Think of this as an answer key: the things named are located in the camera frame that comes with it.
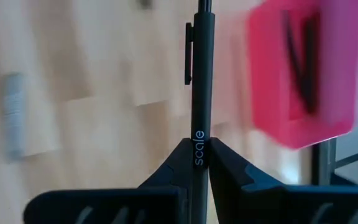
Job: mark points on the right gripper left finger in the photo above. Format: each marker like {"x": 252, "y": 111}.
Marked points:
{"x": 154, "y": 205}

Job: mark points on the black aluminium rig frame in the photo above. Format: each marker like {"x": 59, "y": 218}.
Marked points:
{"x": 322, "y": 161}

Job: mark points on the pink plastic bin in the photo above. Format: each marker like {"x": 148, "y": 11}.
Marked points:
{"x": 269, "y": 109}

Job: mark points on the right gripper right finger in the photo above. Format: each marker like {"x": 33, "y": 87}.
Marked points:
{"x": 244, "y": 199}

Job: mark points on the grey crayon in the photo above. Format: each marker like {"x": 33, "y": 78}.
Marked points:
{"x": 12, "y": 115}

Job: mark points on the black pen white scale lettering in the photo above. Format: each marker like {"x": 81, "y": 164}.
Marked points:
{"x": 202, "y": 77}

